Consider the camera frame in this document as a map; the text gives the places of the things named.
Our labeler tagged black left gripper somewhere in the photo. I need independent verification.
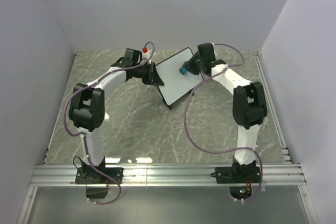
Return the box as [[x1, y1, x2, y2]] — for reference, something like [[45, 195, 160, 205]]
[[133, 61, 164, 86]]

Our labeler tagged blue bone-shaped eraser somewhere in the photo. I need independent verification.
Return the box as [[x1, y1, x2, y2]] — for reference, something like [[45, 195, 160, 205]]
[[180, 66, 188, 75]]

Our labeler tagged small black-framed whiteboard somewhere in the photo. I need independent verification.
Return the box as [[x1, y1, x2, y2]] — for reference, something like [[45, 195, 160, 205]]
[[156, 47, 203, 110]]

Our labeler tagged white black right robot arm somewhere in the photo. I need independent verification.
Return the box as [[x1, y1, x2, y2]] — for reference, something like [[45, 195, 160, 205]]
[[180, 51, 268, 182]]

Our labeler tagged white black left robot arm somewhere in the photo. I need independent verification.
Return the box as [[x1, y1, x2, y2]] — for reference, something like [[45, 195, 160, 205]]
[[65, 62, 164, 183]]

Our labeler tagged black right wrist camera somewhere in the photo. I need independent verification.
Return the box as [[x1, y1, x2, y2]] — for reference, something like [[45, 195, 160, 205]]
[[197, 43, 216, 63]]

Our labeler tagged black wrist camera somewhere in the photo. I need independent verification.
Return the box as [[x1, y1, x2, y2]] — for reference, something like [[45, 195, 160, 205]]
[[197, 43, 216, 63], [122, 48, 142, 67]]

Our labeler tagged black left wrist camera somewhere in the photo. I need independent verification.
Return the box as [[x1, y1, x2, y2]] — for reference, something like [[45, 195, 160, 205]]
[[122, 48, 142, 67]]

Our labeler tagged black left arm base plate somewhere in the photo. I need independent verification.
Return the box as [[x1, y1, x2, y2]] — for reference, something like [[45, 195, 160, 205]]
[[75, 166, 124, 185]]

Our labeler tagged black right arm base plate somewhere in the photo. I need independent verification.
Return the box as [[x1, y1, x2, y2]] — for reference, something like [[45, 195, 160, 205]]
[[210, 166, 262, 184]]

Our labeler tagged aluminium mounting rail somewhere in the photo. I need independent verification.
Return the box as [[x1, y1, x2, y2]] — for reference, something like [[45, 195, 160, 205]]
[[29, 163, 307, 188]]

